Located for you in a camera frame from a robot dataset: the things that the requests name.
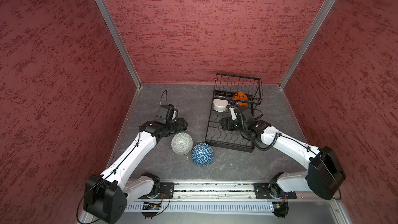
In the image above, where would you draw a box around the white pink bowl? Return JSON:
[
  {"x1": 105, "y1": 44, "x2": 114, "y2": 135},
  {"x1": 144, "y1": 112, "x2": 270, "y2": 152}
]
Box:
[{"x1": 212, "y1": 99, "x2": 229, "y2": 113}]

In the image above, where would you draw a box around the orange plastic bowl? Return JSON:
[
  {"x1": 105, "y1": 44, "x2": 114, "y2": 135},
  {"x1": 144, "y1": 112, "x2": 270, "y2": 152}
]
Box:
[{"x1": 233, "y1": 92, "x2": 248, "y2": 107}]

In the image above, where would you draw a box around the green patterned ceramic bowl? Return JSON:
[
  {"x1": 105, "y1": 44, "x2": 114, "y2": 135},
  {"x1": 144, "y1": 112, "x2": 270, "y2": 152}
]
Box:
[{"x1": 171, "y1": 132, "x2": 193, "y2": 155}]

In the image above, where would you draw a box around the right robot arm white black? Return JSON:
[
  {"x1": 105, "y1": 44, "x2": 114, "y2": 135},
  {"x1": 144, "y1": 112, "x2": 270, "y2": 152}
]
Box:
[{"x1": 222, "y1": 104, "x2": 346, "y2": 200}]

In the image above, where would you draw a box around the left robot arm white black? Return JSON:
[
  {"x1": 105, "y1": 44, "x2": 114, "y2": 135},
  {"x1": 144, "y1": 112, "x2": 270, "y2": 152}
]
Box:
[{"x1": 79, "y1": 104, "x2": 188, "y2": 224}]

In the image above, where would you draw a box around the blue patterned ceramic bowl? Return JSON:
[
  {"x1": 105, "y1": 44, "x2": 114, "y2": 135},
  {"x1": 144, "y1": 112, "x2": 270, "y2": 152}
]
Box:
[{"x1": 191, "y1": 143, "x2": 214, "y2": 167}]

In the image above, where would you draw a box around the left corner aluminium profile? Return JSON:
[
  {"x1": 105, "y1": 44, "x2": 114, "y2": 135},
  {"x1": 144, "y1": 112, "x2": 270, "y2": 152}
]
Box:
[{"x1": 95, "y1": 0, "x2": 142, "y2": 90}]

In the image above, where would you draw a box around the corner aluminium profile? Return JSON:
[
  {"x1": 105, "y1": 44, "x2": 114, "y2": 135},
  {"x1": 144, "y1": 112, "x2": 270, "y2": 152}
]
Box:
[
  {"x1": 279, "y1": 0, "x2": 336, "y2": 91},
  {"x1": 95, "y1": 0, "x2": 142, "y2": 90}
]

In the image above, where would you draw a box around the right corner aluminium profile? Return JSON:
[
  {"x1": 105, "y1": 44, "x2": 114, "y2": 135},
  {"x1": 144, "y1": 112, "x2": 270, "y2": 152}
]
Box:
[{"x1": 279, "y1": 0, "x2": 336, "y2": 91}]

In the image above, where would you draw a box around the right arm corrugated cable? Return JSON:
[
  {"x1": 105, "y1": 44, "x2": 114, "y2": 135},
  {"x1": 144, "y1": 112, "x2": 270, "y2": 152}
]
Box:
[{"x1": 225, "y1": 105, "x2": 280, "y2": 151}]

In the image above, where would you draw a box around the black wire dish rack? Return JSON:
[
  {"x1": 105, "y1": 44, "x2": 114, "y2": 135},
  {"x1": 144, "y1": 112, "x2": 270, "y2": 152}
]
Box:
[{"x1": 205, "y1": 73, "x2": 262, "y2": 152}]

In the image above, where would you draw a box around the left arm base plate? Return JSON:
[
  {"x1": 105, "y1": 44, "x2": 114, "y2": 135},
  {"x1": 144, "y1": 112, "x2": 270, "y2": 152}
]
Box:
[{"x1": 142, "y1": 182, "x2": 175, "y2": 200}]

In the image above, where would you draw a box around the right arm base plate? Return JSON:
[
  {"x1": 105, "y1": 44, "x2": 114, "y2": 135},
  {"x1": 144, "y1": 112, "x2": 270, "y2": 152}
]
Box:
[{"x1": 254, "y1": 183, "x2": 297, "y2": 200}]

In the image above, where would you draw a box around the white perforated cable duct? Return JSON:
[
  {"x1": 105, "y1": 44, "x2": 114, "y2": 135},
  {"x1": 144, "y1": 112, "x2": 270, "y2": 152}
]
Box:
[{"x1": 125, "y1": 201, "x2": 274, "y2": 215}]

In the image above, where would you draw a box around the aluminium mounting rail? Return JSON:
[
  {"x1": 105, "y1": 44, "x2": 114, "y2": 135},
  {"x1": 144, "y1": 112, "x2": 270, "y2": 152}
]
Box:
[{"x1": 124, "y1": 180, "x2": 324, "y2": 202}]

